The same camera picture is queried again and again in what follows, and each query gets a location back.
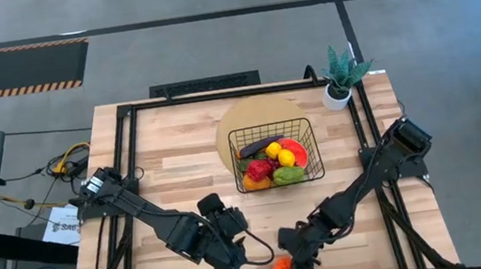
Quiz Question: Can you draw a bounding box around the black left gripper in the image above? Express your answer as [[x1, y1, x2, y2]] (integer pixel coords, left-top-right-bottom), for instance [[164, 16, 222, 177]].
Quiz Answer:
[[194, 204, 256, 269]]

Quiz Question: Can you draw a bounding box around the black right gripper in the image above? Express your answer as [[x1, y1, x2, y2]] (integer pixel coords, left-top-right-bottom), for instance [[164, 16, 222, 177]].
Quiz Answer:
[[284, 222, 331, 269]]

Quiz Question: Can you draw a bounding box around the red bell pepper toy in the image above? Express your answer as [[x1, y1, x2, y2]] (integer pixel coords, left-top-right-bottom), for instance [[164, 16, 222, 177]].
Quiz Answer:
[[244, 158, 275, 184]]

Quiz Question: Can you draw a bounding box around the dark green leafy vegetable toy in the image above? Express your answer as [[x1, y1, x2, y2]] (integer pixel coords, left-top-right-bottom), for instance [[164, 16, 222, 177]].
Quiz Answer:
[[237, 157, 256, 175]]

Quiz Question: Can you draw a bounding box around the purple eggplant toy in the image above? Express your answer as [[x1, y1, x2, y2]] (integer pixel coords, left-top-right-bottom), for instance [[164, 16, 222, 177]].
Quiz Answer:
[[235, 134, 288, 160]]

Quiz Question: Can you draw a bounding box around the yellow lemon toy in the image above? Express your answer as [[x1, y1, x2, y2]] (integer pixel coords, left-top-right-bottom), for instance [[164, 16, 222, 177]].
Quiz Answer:
[[276, 147, 298, 170]]

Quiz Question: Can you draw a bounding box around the red watermelon slice toy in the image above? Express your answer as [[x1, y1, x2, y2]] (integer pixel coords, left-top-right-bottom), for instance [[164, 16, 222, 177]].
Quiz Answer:
[[278, 135, 310, 171]]

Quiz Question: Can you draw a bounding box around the black wire basket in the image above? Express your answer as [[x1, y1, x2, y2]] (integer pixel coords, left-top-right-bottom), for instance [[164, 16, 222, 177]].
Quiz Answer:
[[225, 115, 328, 196]]

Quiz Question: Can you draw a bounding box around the round woven table mat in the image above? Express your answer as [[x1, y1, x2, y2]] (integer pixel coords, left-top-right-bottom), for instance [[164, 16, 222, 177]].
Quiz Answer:
[[210, 89, 314, 180]]

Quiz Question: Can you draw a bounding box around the black floor vent grille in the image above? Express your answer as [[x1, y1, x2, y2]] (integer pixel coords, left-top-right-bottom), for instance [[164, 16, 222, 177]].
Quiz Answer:
[[147, 69, 262, 99]]

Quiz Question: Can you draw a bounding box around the white printed paper sheet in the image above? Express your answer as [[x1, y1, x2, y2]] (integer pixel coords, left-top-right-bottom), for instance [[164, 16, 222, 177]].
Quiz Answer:
[[37, 203, 85, 252]]

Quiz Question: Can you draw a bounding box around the potted plant in white pot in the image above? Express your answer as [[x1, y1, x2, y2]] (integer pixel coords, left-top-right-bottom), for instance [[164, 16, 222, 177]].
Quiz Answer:
[[315, 39, 380, 113]]

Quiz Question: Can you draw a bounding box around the black hazard-striped floor mat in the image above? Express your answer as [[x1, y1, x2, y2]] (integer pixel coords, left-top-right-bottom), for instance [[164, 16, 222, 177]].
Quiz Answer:
[[0, 36, 95, 98]]

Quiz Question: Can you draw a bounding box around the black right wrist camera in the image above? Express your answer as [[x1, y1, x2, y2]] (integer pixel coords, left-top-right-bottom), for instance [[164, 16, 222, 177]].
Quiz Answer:
[[276, 223, 304, 253]]

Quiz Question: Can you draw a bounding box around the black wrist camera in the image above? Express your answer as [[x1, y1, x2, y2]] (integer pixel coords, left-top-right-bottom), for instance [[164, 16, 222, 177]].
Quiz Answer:
[[195, 191, 227, 219], [276, 223, 304, 253]]

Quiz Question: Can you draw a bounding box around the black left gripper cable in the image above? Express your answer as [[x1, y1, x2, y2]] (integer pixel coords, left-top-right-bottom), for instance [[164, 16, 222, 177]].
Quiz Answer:
[[233, 225, 277, 269]]

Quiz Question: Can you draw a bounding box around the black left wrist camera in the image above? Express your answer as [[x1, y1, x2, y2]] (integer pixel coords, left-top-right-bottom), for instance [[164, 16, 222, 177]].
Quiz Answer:
[[195, 191, 227, 219]]

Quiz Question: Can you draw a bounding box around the black aluminium table frame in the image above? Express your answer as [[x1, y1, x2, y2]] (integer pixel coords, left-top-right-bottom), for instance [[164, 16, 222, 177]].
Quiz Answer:
[[47, 64, 465, 269]]

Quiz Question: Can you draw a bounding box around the black cable hook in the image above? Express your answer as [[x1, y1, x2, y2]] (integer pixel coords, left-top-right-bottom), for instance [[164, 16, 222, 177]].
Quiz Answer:
[[302, 64, 320, 87]]

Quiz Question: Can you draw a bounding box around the yellow braided cable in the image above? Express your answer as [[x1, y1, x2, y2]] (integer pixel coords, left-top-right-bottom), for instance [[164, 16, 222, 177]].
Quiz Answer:
[[0, 187, 56, 215]]

